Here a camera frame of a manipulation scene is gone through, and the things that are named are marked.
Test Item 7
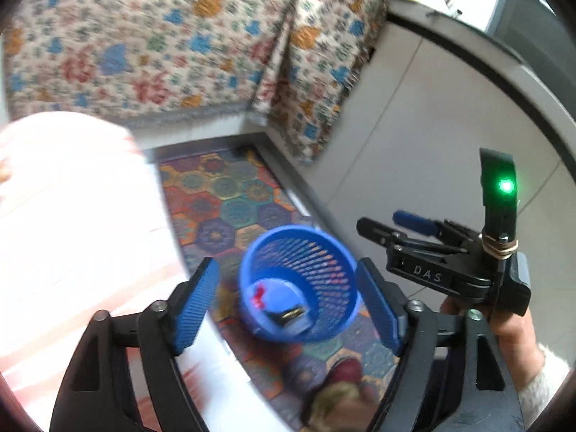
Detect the blue mesh trash basket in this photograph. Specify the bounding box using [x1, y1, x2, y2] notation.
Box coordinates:
[238, 224, 360, 343]

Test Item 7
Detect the trash pile in basket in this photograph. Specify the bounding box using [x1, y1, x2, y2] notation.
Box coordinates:
[249, 278, 314, 336]

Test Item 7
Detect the white kitchen counter cabinet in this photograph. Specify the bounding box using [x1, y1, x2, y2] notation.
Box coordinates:
[269, 0, 576, 370]

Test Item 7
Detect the person's right hand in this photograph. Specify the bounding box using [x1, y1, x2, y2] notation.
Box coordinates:
[439, 295, 547, 392]

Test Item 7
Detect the colourful hexagon floor mat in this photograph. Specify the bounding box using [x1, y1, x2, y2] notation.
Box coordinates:
[159, 147, 395, 431]

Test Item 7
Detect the person's slippered foot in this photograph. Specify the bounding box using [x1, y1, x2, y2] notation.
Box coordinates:
[301, 357, 378, 431]

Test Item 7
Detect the pink striped tablecloth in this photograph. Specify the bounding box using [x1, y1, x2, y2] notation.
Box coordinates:
[0, 110, 289, 432]

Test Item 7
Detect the patterned fu character cloth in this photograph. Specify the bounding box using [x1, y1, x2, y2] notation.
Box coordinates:
[3, 0, 388, 161]

